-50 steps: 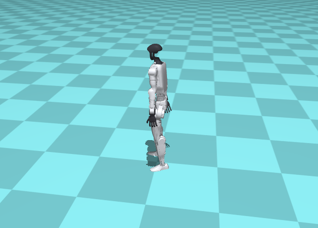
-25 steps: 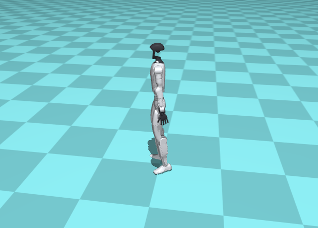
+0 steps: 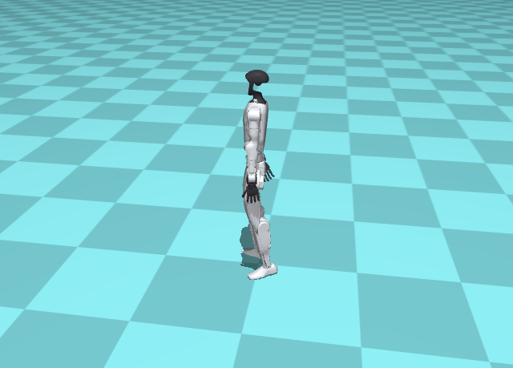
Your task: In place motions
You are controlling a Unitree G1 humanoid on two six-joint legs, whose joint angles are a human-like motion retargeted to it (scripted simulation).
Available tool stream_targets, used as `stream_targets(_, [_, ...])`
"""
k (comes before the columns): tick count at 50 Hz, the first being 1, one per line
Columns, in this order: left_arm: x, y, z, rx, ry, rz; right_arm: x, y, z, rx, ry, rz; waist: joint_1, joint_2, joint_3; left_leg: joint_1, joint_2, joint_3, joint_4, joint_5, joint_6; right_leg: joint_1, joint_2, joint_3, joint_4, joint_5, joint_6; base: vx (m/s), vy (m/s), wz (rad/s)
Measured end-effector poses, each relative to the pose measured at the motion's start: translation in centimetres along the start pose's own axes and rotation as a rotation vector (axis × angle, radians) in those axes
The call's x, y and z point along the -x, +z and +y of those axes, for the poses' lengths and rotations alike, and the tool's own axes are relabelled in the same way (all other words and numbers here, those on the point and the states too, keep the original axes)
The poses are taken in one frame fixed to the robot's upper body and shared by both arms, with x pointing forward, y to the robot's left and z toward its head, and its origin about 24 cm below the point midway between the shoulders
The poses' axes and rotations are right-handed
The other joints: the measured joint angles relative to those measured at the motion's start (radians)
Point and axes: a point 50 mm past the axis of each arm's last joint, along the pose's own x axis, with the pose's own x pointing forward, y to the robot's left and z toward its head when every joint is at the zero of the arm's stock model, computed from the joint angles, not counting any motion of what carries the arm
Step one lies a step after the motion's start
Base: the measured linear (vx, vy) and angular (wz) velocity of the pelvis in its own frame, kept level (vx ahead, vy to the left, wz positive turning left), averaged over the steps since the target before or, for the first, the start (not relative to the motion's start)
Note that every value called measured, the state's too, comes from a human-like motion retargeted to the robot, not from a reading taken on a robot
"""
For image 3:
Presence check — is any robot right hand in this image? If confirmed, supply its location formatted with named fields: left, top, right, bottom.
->
left=264, top=154, right=274, bottom=182

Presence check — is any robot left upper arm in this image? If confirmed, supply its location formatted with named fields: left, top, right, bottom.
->
left=244, top=107, right=261, bottom=151

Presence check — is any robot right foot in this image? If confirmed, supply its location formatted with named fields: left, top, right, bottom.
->
left=241, top=248, right=261, bottom=258

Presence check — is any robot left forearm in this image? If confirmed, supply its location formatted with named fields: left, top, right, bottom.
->
left=245, top=144, right=257, bottom=183

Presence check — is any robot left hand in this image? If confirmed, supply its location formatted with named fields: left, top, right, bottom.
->
left=242, top=175, right=260, bottom=203

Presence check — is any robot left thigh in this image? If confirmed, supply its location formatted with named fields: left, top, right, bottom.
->
left=244, top=170, right=269, bottom=231

